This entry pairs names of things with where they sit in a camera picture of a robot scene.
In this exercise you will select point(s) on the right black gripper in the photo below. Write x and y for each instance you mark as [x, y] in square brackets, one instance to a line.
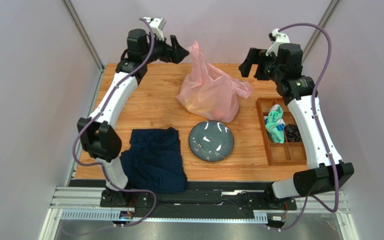
[256, 63]

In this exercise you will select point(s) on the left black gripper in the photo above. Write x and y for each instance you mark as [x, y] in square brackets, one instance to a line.
[175, 53]

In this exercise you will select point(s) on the pink plastic bag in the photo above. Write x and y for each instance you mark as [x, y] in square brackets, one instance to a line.
[209, 92]

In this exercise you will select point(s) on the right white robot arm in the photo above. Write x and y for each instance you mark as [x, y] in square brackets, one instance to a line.
[326, 169]

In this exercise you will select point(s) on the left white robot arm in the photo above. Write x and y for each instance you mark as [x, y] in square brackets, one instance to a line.
[97, 132]

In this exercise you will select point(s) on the teal white sock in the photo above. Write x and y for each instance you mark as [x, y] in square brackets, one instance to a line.
[274, 124]

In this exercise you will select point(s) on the black rolled sock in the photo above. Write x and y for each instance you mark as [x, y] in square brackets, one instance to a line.
[292, 133]

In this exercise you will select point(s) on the brown wooden compartment tray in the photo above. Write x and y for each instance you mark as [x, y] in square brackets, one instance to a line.
[288, 153]

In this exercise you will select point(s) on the dark blue-grey ceramic plate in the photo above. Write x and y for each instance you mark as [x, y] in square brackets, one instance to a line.
[211, 141]

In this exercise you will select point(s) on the navy blue cloth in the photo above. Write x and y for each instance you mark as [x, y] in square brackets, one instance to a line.
[154, 161]

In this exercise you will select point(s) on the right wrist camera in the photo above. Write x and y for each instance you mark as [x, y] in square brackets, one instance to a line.
[277, 38]

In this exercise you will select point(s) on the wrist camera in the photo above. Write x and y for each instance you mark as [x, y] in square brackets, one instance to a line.
[157, 25]
[277, 38]

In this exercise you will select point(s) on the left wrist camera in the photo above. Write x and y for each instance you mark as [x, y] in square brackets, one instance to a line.
[157, 25]

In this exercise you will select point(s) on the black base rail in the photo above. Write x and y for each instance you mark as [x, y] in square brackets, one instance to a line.
[202, 200]

